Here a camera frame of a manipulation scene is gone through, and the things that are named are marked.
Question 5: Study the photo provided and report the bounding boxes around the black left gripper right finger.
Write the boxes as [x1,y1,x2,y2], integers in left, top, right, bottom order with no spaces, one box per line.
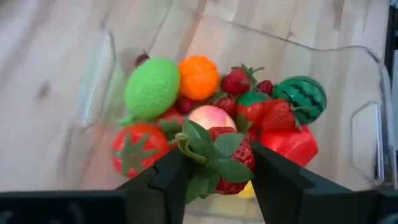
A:
[249,141,388,224]

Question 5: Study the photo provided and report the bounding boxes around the orange toy mandarin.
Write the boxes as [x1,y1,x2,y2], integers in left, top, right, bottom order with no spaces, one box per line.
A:
[178,55,221,101]

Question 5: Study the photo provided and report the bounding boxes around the black aluminium table frame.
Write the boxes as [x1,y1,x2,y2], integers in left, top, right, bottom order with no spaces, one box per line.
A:
[384,0,398,75]

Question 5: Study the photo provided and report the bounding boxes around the dark red toy cherry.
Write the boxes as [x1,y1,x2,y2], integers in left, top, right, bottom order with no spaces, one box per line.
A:
[256,80,274,96]
[134,49,152,68]

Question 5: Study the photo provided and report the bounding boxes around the green striped toy watermelon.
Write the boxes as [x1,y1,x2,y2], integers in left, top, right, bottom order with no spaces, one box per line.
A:
[272,75,328,126]

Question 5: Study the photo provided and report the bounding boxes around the orange toy egg fruit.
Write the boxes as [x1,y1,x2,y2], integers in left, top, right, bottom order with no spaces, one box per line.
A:
[188,105,238,131]

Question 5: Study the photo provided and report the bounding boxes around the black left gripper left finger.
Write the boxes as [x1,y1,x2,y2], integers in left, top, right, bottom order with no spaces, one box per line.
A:
[114,147,193,224]

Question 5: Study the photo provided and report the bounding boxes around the clear plastic tupperware container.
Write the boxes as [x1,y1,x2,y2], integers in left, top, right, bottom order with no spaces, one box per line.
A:
[77,12,393,224]

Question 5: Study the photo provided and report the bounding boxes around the small red toy raspberry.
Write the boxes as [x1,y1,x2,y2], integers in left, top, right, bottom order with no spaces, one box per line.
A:
[176,96,194,115]

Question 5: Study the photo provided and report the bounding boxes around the red toy bell pepper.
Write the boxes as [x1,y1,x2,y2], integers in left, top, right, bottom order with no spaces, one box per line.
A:
[259,124,320,168]

